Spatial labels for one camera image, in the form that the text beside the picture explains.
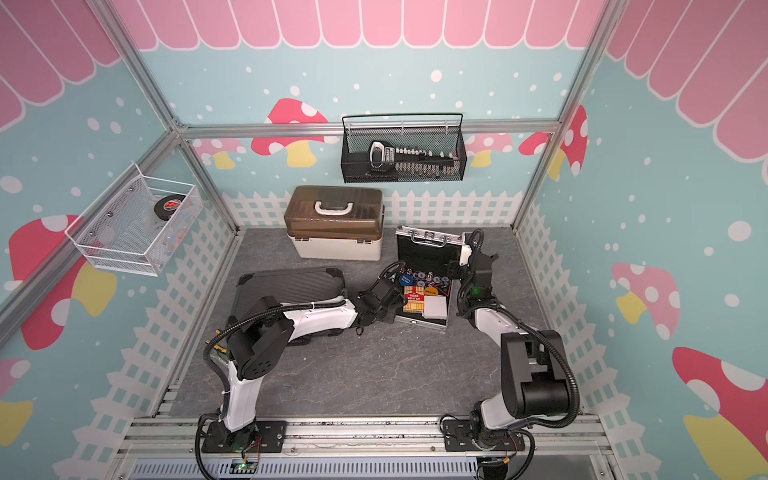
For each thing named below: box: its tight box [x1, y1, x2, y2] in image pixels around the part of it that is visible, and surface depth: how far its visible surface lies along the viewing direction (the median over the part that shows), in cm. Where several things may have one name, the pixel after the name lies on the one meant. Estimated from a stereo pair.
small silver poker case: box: [394, 225, 466, 331], surface depth 96 cm
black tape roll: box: [154, 194, 186, 221], surface depth 81 cm
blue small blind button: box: [399, 274, 415, 286], surface depth 105 cm
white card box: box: [422, 296, 447, 320], surface depth 96 cm
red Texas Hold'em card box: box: [403, 286, 425, 313], surface depth 98 cm
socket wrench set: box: [368, 140, 457, 179], surface depth 90 cm
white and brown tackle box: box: [284, 185, 385, 262], surface depth 102 cm
